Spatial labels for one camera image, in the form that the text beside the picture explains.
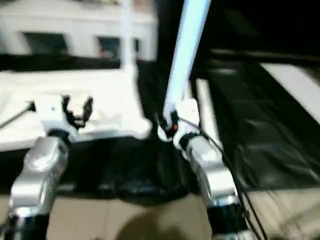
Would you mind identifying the white plastic table top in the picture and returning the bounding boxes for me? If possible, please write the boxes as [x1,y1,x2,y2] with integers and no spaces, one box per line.
[0,67,152,152]

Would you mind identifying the white plastic table leg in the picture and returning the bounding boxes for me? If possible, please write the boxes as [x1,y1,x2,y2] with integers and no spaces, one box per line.
[186,80,197,103]
[119,0,139,77]
[196,78,222,147]
[161,0,212,142]

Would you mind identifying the white cabinet with glass doors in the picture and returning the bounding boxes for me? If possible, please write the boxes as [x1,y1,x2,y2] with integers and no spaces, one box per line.
[0,0,159,62]

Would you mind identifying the black plastic mat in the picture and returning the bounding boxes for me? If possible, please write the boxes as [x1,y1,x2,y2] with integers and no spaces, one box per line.
[0,50,320,201]

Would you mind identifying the white flat board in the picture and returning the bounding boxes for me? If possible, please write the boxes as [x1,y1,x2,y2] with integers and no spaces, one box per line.
[262,62,320,123]

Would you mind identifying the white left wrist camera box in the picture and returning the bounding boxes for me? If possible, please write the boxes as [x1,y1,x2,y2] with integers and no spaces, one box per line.
[31,94,81,137]

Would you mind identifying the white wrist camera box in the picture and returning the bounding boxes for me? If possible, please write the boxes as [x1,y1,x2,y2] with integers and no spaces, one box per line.
[172,98,202,142]
[31,94,81,137]

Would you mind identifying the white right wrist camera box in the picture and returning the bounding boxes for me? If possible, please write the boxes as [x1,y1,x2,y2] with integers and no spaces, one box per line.
[172,98,202,142]

